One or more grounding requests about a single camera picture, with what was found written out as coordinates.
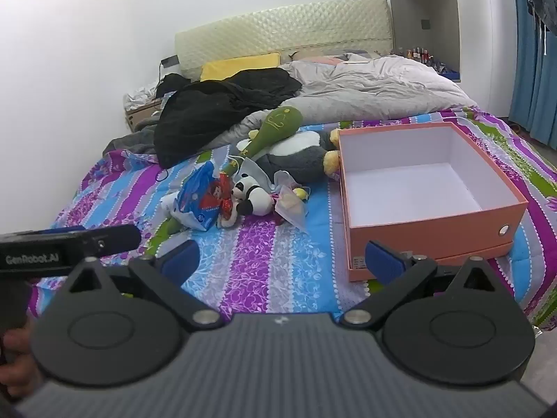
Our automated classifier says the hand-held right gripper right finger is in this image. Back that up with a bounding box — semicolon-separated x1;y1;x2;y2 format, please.
340;240;499;326

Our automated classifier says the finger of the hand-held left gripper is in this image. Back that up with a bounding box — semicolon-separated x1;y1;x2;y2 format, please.
41;225;142;257

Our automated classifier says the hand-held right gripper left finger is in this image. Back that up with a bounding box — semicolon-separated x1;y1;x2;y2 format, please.
65;240;220;331

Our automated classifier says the pink cardboard box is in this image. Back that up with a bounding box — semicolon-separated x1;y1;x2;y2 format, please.
337;122;529;283

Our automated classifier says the blue printed plastic bag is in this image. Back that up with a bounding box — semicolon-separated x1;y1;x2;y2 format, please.
160;161;225;231

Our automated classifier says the panda plush toy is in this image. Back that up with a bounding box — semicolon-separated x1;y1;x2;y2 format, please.
230;174;276;217

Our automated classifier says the blue face mask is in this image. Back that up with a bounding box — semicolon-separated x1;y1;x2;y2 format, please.
270;170;301;192
238;158;273;184

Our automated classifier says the person's left hand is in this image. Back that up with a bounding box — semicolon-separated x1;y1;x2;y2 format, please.
0;317;42;399

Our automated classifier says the white tube bottle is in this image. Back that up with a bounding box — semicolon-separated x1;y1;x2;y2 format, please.
159;192;180;219

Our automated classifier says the floral striped bed sheet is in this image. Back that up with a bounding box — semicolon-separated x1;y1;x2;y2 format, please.
26;107;557;327

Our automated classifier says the dark grey blanket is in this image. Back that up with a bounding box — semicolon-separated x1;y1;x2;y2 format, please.
102;124;159;155

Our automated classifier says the brown cardboard box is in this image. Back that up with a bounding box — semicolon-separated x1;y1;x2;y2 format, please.
125;100;164;133

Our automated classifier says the grey white penguin plush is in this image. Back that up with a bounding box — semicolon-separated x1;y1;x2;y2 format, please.
254;128;342;184

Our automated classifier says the white crumpled cloth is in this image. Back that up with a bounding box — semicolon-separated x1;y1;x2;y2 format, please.
123;83;164;111

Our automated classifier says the black jacket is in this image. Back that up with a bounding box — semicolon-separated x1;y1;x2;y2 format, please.
153;69;303;170

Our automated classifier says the green plush club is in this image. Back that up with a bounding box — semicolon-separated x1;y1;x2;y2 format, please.
220;107;304;176

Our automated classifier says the grey duvet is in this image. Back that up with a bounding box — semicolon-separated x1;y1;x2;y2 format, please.
204;56;477;160

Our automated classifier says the yellow pillow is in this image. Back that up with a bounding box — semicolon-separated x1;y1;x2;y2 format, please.
200;52;281;83

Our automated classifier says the row of small bottles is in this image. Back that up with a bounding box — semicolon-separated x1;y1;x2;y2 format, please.
405;46;442;68

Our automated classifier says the pink pillow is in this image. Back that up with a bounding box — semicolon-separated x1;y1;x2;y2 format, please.
289;54;349;65

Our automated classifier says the blue curtain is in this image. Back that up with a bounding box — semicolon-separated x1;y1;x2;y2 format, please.
507;0;557;149

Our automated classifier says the white wardrobe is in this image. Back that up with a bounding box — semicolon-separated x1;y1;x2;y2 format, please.
385;0;514;83

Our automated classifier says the cream padded headboard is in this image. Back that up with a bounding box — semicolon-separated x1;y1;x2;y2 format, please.
175;0;394;81

